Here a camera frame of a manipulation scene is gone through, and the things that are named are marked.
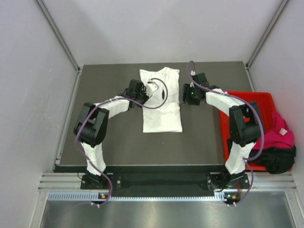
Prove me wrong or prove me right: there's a black t shirt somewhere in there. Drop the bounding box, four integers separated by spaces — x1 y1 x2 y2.
250 145 296 174

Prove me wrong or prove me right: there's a left aluminium frame post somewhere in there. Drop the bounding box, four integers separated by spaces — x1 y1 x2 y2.
34 0 81 73

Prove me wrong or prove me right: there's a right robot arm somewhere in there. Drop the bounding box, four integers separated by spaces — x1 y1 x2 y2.
182 71 264 188

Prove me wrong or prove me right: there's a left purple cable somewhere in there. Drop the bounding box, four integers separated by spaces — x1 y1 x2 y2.
75 78 169 207

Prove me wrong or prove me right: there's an aluminium frame post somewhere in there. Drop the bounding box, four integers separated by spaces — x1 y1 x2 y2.
34 0 81 73
245 0 290 71

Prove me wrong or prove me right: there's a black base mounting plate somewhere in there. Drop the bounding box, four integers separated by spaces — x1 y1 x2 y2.
80 165 249 198

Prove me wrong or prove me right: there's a white t shirt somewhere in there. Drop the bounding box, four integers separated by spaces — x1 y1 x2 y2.
140 67 182 133

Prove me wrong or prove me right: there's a red plastic bin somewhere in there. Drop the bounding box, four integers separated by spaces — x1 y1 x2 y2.
218 91 294 171

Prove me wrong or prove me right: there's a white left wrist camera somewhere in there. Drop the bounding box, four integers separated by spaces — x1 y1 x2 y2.
145 80 159 98

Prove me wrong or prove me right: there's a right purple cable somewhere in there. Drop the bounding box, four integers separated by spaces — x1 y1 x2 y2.
187 60 265 206

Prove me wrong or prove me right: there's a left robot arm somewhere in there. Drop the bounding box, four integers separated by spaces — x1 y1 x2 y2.
74 79 149 188

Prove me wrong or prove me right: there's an aluminium front rail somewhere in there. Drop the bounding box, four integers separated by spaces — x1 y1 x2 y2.
38 172 296 191

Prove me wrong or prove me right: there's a right aluminium frame post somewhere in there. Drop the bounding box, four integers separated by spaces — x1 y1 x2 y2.
245 0 290 71

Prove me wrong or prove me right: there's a purple cable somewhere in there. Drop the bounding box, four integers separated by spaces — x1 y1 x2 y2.
187 60 265 206
75 78 169 207

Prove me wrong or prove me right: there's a pink t shirt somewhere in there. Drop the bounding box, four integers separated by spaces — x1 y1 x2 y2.
263 111 295 151

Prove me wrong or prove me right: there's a grey slotted cable duct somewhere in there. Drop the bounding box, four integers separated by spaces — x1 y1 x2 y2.
47 191 237 201

